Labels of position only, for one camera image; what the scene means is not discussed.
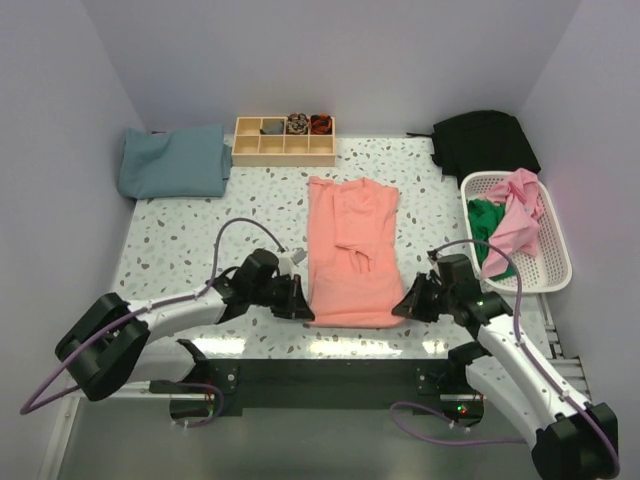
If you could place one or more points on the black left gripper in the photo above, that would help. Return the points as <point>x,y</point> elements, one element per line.
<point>292,291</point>

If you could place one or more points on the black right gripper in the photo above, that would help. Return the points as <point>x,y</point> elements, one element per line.
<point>404,309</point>

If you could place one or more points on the salmon pink t shirt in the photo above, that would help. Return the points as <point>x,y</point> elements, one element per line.
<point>354,280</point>

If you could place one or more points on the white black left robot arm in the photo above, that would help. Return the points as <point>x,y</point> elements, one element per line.
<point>118,342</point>

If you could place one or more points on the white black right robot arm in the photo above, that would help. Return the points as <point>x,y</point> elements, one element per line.
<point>569,437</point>

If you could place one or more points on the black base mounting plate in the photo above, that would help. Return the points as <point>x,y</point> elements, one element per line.
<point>230,386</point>

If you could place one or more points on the green t shirt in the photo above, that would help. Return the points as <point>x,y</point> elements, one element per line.
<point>484,218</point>

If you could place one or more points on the light pink t shirt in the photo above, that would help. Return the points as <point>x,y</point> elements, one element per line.
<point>518,229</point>

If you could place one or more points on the wooden compartment tray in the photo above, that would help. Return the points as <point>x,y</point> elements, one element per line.
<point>251,149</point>

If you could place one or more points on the black folded garment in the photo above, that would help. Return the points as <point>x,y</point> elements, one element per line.
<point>483,140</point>

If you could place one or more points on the grey rolled sock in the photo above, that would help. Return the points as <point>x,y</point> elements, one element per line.
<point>272,126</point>

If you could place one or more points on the orange black rolled sock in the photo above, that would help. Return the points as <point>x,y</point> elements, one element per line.
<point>321,124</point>

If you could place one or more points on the brown patterned rolled sock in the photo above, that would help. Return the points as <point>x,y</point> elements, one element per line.
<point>297,124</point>

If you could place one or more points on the folded teal t shirt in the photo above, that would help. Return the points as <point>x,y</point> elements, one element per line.
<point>193,162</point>

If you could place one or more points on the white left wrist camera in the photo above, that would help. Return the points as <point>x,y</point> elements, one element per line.
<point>288,261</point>

